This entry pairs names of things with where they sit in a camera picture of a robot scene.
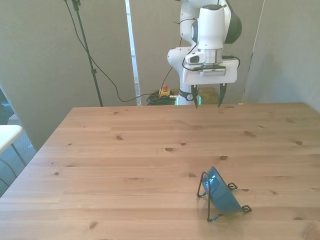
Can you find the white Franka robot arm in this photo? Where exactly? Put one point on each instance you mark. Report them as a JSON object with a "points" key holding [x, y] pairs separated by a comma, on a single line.
{"points": [[210, 25]]}

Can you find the white vertical rail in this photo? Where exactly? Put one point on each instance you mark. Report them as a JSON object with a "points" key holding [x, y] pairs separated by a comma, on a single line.
{"points": [[133, 50]]}

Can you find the white side table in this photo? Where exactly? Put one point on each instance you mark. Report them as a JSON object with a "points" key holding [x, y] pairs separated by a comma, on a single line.
{"points": [[7, 136]]}

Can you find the blue bowl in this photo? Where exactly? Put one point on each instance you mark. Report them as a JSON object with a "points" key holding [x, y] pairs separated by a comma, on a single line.
{"points": [[221, 193]]}

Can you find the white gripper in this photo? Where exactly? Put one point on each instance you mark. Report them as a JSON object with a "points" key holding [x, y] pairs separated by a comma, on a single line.
{"points": [[212, 78]]}

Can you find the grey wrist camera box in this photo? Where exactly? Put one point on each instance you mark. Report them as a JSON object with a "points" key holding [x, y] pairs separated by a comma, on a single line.
{"points": [[213, 72]]}

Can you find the black camera stand pole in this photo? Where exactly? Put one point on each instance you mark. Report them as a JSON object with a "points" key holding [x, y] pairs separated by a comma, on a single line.
{"points": [[86, 47]]}

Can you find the yellow emergency stop button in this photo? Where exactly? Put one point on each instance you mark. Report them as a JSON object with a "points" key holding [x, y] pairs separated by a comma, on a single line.
{"points": [[164, 92]]}

